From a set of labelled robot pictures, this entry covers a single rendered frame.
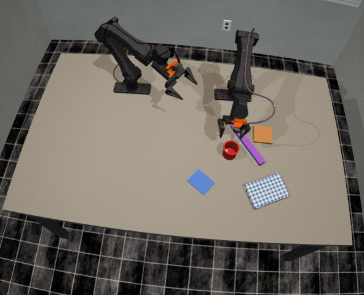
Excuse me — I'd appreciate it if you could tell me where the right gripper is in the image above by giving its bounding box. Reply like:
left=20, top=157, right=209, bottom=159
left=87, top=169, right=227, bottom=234
left=159, top=61, right=197, bottom=100

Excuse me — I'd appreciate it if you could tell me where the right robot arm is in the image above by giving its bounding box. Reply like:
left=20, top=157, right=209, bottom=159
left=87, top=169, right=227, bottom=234
left=95, top=17, right=171, bottom=95

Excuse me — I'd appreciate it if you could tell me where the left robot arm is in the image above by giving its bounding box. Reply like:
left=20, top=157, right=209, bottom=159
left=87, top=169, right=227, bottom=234
left=214, top=30, right=259, bottom=119

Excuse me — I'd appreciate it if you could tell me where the dark red cup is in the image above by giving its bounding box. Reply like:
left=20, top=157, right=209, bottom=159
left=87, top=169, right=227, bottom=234
left=223, top=141, right=240, bottom=160

